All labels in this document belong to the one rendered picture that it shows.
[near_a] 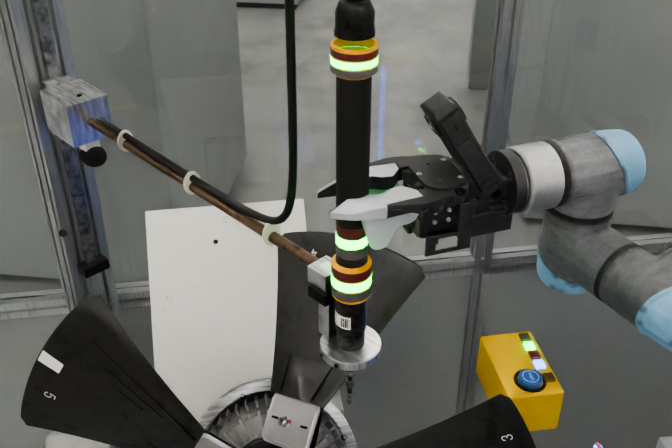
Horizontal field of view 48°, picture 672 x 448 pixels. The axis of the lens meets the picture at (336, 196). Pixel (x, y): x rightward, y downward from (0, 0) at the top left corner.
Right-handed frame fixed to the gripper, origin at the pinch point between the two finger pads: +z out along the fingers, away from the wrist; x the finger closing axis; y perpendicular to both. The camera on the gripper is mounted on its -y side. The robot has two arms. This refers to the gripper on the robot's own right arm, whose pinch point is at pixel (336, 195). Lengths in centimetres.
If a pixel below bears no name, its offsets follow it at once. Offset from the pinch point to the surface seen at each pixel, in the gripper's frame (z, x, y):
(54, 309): 37, 78, 65
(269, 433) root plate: 6.9, 7.7, 40.0
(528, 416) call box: -40, 15, 61
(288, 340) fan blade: 1.8, 15.2, 31.5
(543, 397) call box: -42, 14, 56
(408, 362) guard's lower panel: -41, 64, 93
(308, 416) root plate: 2.2, 4.9, 35.6
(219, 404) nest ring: 11, 23, 48
